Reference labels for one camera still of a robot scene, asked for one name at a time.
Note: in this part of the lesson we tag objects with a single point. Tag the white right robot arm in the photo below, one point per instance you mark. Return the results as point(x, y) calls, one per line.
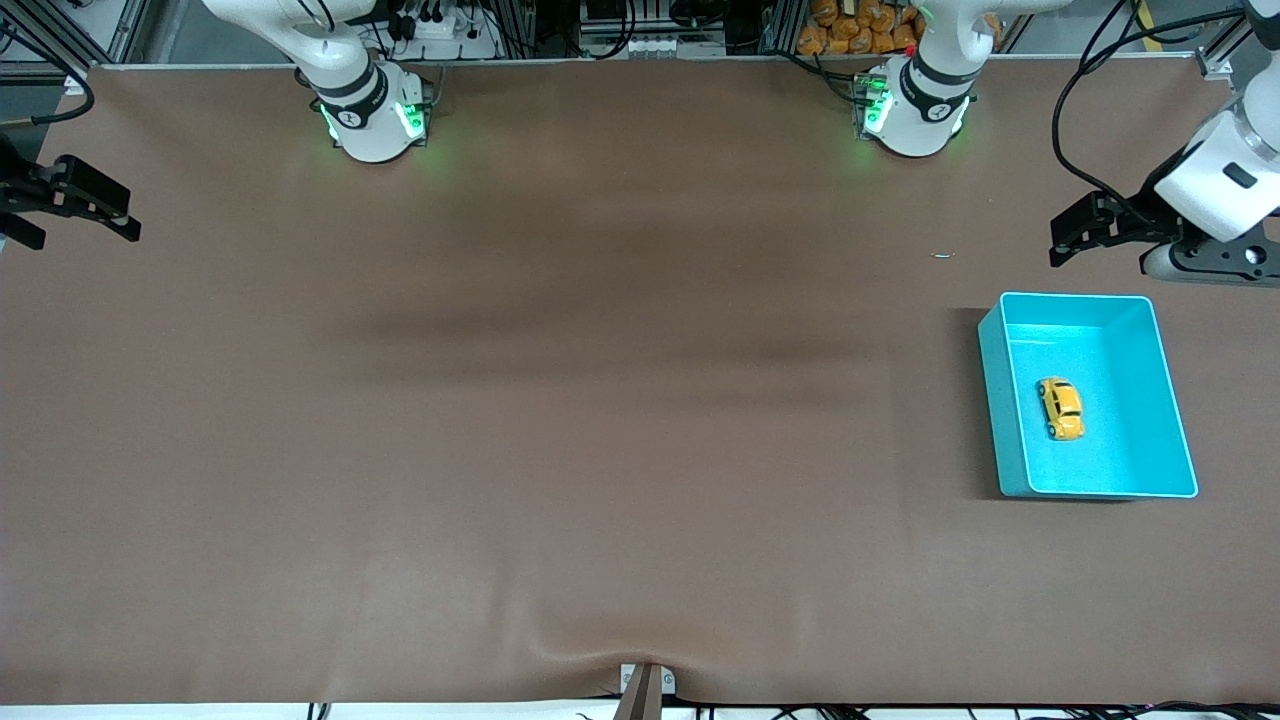
point(375, 140)

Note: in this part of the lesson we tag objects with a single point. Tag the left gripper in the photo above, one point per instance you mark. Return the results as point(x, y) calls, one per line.
point(1137, 221)

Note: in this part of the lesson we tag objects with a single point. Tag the teal plastic bin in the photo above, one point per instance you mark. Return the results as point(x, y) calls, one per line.
point(1130, 440)

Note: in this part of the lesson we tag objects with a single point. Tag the brown table mat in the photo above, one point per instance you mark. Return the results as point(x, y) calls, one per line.
point(640, 400)

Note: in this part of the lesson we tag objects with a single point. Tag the yellow beetle toy car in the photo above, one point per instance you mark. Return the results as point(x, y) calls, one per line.
point(1062, 408)

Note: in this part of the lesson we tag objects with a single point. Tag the white power strip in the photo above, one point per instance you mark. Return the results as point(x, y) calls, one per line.
point(450, 45)
point(660, 46)

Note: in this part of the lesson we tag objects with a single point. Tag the orange packaged items pile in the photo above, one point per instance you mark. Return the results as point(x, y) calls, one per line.
point(860, 28)

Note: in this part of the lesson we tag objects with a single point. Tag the aluminium frame profile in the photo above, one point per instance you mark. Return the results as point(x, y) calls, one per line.
point(128, 30)
point(1218, 62)

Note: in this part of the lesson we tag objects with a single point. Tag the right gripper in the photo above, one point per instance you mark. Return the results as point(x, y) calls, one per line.
point(20, 189)

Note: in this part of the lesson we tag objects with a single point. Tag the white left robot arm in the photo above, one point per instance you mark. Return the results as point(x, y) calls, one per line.
point(915, 135)

